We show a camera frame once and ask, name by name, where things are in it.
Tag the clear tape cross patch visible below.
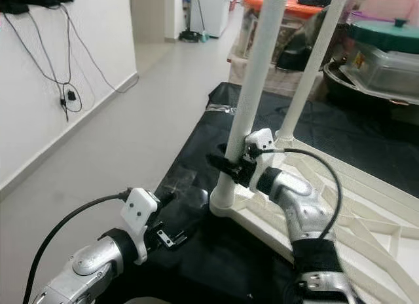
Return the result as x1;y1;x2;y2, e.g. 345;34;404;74
167;166;200;200

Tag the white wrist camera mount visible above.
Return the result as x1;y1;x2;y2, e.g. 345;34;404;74
121;187;160;264
244;128;276;190

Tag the beige cloth covered crate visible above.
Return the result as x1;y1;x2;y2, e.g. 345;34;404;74
228;52;328;98

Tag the black round basin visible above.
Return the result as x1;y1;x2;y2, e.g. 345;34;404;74
321;58;419;108

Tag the red patterned box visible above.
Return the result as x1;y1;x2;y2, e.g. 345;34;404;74
242;16;302;59

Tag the black wall cable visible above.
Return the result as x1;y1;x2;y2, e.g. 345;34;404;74
7;6;138;121

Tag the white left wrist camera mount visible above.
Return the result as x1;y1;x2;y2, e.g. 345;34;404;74
121;187;160;264

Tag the black floor mop head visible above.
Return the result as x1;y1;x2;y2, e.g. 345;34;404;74
178;30;209;43

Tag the black tablecloth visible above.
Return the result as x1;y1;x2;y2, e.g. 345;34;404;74
105;81;419;304

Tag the white plastic table top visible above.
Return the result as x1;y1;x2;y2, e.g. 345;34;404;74
209;130;419;304

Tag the pink plastic storage box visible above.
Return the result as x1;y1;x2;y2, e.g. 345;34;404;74
347;0;419;23

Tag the orange lidded clear bin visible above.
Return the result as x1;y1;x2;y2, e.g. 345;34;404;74
232;0;325;59

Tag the clear plastic storage box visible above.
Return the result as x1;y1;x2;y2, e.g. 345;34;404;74
340;42;419;98

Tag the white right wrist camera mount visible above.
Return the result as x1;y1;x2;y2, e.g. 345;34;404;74
244;128;276;190

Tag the white fridge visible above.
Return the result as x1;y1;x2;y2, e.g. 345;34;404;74
193;0;233;37

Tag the clear tape strip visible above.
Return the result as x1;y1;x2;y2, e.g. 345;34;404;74
206;104;236;116

